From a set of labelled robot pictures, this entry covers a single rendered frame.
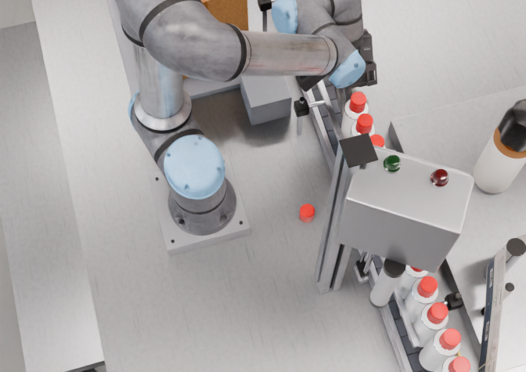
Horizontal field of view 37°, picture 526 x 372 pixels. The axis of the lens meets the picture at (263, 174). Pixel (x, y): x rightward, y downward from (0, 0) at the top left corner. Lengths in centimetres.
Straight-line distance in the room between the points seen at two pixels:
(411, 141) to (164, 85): 64
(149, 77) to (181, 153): 19
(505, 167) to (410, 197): 60
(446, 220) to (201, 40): 46
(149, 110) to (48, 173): 43
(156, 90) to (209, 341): 56
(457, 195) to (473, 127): 76
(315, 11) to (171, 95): 33
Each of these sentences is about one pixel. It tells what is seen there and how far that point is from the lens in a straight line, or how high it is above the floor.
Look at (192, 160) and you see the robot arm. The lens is 157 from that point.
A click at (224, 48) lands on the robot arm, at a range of 125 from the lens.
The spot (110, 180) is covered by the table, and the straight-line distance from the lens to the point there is 188.
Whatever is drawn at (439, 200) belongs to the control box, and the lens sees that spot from 115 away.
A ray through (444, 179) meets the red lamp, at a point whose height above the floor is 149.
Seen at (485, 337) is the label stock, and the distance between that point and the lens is 166.
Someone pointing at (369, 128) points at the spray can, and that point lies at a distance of 164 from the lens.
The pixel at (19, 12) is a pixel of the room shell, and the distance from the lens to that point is 325.
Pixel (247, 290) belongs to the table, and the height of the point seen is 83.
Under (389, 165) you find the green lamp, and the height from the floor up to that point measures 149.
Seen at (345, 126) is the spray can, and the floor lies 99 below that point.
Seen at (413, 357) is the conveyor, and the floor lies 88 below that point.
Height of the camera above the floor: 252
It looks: 66 degrees down
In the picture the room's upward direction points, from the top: 1 degrees counter-clockwise
